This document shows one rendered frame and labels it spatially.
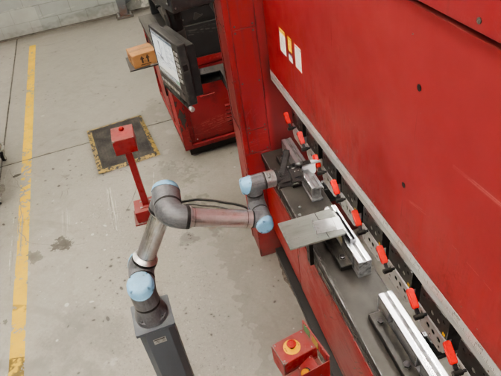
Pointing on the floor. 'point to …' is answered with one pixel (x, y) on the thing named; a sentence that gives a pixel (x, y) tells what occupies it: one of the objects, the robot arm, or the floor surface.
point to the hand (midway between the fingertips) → (316, 161)
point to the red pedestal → (118, 134)
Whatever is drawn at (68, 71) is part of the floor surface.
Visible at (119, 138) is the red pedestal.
